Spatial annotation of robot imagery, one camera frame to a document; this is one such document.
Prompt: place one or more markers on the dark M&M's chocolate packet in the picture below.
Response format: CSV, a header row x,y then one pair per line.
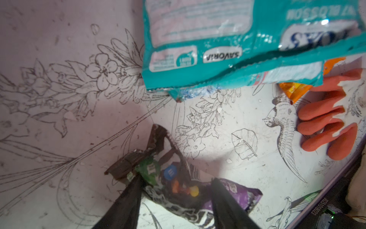
x,y
169,181

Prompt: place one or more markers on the teal mint candy bag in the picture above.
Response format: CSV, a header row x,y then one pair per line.
x,y
196,47

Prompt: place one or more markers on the red coated garden glove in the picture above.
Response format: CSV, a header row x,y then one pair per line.
x,y
334,119

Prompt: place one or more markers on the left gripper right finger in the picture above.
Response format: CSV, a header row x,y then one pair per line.
x,y
227,212

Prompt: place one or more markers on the beige leather glove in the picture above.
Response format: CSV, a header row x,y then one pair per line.
x,y
356,197

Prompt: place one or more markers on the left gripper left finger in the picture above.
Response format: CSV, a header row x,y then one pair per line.
x,y
124,212

